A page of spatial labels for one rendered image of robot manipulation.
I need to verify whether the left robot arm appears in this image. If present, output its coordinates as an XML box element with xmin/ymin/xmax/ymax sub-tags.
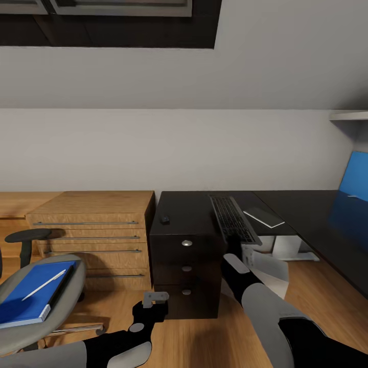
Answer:
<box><xmin>0</xmin><ymin>292</ymin><xmax>169</xmax><ymax>368</ymax></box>

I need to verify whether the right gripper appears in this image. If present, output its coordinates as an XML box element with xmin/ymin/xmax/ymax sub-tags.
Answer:
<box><xmin>225</xmin><ymin>234</ymin><xmax>242</xmax><ymax>257</ymax></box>

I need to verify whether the keyboard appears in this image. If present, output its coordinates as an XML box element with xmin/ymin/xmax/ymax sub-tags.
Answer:
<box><xmin>211</xmin><ymin>197</ymin><xmax>262</xmax><ymax>246</ymax></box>

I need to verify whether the swivel chair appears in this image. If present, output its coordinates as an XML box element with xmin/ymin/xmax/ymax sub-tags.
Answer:
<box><xmin>0</xmin><ymin>228</ymin><xmax>106</xmax><ymax>358</ymax></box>

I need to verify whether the folder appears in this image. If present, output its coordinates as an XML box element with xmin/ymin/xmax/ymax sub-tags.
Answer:
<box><xmin>0</xmin><ymin>261</ymin><xmax>76</xmax><ymax>329</ymax></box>

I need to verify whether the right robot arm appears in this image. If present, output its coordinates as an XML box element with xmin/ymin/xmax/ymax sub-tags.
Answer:
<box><xmin>220</xmin><ymin>234</ymin><xmax>368</xmax><ymax>368</ymax></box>

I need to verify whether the notebook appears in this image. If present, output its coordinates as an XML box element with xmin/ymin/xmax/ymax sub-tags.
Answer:
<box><xmin>244</xmin><ymin>207</ymin><xmax>285</xmax><ymax>228</ymax></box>

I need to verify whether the pen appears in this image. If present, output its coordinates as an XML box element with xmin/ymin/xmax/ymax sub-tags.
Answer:
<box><xmin>22</xmin><ymin>270</ymin><xmax>66</xmax><ymax>301</ymax></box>

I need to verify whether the mouse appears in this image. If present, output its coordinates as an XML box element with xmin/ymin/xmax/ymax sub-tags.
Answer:
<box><xmin>159</xmin><ymin>213</ymin><xmax>170</xmax><ymax>222</ymax></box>

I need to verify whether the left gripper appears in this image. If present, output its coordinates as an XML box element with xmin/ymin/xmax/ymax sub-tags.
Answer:
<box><xmin>132</xmin><ymin>300</ymin><xmax>169</xmax><ymax>324</ymax></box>

